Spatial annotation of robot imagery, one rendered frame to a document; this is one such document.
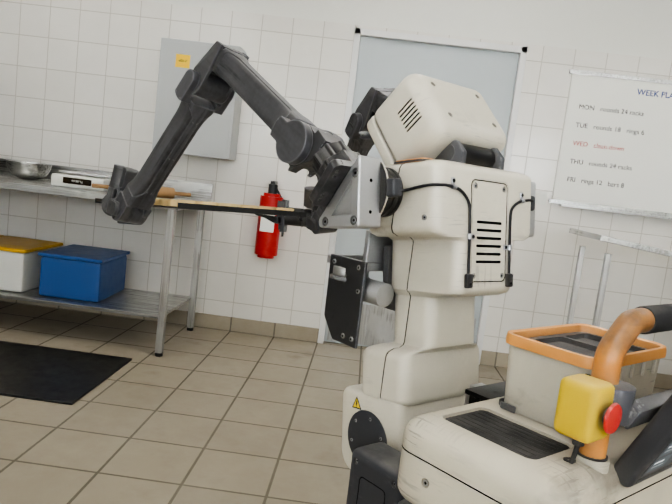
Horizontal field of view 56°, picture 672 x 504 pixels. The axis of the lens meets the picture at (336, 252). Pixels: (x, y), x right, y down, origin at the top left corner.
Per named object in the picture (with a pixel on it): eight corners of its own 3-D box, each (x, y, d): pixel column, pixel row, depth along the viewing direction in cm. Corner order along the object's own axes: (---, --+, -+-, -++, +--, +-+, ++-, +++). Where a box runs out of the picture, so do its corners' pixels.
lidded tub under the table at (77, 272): (34, 296, 365) (37, 252, 362) (69, 283, 411) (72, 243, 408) (99, 304, 365) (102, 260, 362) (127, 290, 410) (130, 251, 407)
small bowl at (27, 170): (-6, 176, 379) (-5, 158, 378) (19, 176, 406) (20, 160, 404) (37, 181, 378) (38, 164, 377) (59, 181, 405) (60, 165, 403)
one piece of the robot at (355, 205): (381, 228, 101) (383, 158, 101) (358, 227, 97) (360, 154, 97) (340, 228, 108) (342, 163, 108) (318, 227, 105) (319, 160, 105)
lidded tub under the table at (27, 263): (-41, 285, 367) (-39, 242, 364) (4, 274, 413) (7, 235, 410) (22, 294, 366) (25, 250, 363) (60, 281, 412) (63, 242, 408)
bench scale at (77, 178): (49, 185, 360) (50, 169, 359) (69, 184, 392) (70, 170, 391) (103, 191, 362) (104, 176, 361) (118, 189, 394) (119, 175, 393)
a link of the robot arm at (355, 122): (361, 120, 161) (394, 121, 167) (351, 107, 164) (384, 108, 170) (310, 238, 189) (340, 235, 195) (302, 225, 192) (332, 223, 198)
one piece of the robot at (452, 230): (546, 494, 120) (555, 173, 119) (409, 552, 95) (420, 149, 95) (441, 457, 140) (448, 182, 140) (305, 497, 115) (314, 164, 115)
